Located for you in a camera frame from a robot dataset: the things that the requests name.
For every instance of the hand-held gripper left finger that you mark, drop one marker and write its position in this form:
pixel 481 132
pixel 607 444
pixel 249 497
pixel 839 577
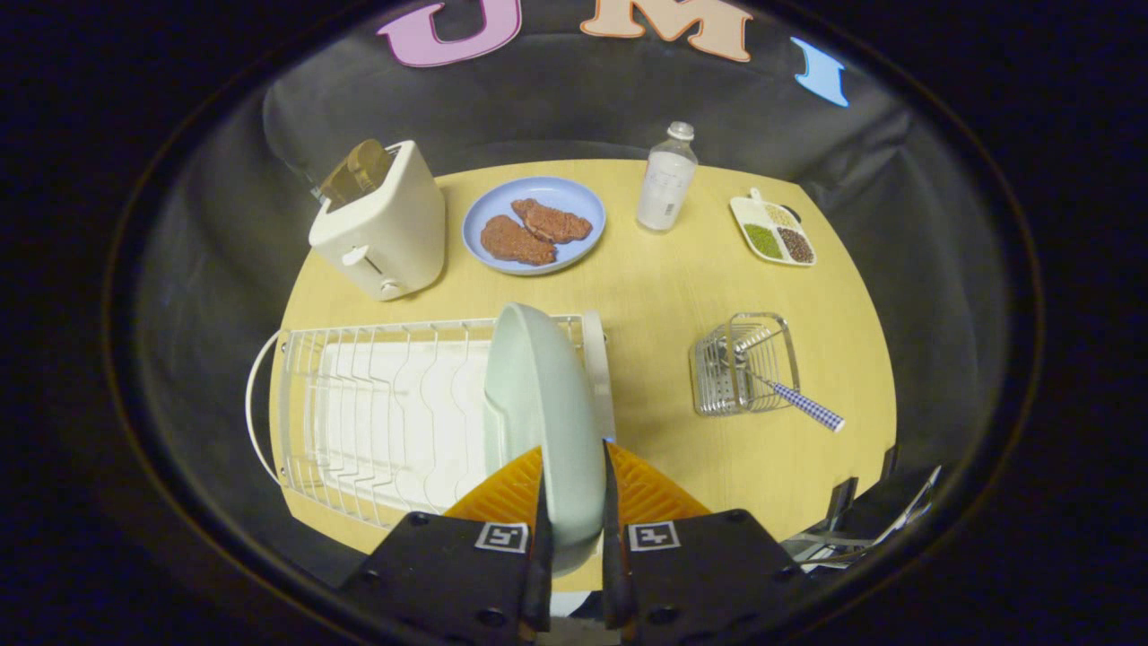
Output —
pixel 541 538

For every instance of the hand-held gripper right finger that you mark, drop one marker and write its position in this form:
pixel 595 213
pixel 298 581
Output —
pixel 613 538

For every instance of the pale green plate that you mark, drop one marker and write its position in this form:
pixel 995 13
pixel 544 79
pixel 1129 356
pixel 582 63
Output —
pixel 543 422

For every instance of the blue plate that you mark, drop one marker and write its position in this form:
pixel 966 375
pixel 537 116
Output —
pixel 574 202

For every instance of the brown meat patty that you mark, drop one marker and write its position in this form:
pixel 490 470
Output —
pixel 516 242
pixel 552 221

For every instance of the cream toaster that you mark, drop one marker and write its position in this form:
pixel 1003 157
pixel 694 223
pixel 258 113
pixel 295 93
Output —
pixel 386 229

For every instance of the white divided seasoning tray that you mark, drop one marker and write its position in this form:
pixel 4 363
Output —
pixel 773 231

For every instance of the clear plastic bottle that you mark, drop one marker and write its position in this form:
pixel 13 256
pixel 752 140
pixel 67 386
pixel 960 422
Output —
pixel 665 184

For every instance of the brown toast slice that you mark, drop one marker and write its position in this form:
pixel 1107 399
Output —
pixel 354 172

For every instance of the black backdrop cloth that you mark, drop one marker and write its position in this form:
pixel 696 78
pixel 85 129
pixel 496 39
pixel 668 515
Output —
pixel 574 99

